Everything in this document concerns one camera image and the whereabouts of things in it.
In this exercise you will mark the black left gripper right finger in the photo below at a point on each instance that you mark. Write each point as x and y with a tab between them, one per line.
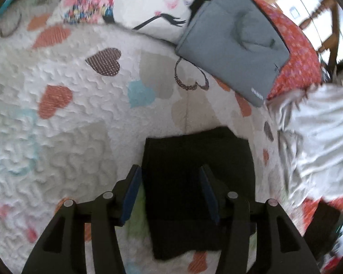
255	237

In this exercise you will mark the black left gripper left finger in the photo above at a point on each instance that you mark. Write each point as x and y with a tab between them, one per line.
61	247

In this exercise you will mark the black pants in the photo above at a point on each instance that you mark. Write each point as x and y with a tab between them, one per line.
186	180

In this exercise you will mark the white and grey striped cloth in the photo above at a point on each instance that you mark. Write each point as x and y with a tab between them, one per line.
310	140

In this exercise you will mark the heart-patterned white quilt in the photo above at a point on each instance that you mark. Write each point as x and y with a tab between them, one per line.
76	106

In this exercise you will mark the red patterned pillow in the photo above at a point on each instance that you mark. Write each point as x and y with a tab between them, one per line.
303	67

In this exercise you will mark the grey laptop sleeve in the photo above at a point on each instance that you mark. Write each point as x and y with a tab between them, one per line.
236	42

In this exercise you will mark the white pillow with woman silhouette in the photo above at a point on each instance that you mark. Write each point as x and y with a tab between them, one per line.
161	19

